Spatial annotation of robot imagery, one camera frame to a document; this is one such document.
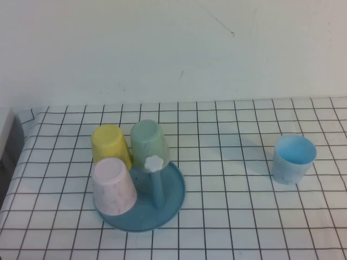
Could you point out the pink marbled plastic cup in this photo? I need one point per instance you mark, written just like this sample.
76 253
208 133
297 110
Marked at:
114 187

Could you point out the green marbled plastic cup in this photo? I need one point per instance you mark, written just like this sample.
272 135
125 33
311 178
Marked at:
143 140

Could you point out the yellow plastic cup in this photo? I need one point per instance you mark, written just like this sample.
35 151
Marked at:
108 143

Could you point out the blue cup stand with pegs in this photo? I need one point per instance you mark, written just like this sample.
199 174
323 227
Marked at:
165 203

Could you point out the blue marbled plastic cup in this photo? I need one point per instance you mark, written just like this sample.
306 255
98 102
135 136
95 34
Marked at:
287 173

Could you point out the white black-grid tablecloth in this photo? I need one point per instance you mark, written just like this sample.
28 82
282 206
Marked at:
230 222

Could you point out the dark grey furniture piece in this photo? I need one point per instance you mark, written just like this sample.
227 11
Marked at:
15 146

